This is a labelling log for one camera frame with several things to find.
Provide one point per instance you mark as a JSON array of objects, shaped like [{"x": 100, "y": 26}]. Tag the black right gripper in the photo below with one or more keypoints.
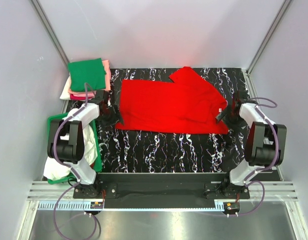
[{"x": 222, "y": 116}]

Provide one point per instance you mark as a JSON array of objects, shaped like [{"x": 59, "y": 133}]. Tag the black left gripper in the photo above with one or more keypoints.
[{"x": 116, "y": 118}]

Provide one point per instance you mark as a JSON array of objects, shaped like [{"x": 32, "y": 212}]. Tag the red t-shirt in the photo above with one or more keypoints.
[{"x": 187, "y": 104}]

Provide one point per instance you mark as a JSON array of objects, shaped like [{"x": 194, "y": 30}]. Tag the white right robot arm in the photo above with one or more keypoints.
[{"x": 265, "y": 146}]

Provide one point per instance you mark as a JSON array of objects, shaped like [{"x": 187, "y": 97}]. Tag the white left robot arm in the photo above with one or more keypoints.
[{"x": 65, "y": 140}]

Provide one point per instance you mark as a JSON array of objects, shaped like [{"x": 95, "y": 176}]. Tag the folded magenta t-shirt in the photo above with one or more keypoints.
[{"x": 81, "y": 97}]

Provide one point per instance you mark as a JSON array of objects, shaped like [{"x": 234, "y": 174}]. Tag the green plastic bin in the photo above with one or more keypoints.
[{"x": 85, "y": 169}]

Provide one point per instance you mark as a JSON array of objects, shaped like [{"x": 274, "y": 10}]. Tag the folded green t-shirt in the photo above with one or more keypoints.
[{"x": 87, "y": 74}]

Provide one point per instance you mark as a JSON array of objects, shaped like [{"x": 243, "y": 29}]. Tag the folded white t-shirt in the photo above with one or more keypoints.
[{"x": 67, "y": 91}]

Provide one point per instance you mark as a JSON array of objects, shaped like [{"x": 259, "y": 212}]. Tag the folded salmon pink t-shirt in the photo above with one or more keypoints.
[{"x": 107, "y": 77}]

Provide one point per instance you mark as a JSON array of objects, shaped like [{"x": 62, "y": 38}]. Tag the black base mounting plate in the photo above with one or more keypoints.
[{"x": 161, "y": 190}]

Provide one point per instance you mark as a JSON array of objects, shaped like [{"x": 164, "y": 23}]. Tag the crumpled white t-shirt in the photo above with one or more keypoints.
[{"x": 55, "y": 172}]

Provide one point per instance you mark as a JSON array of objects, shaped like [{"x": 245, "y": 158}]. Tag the aluminium frame rail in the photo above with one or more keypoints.
[{"x": 60, "y": 196}]

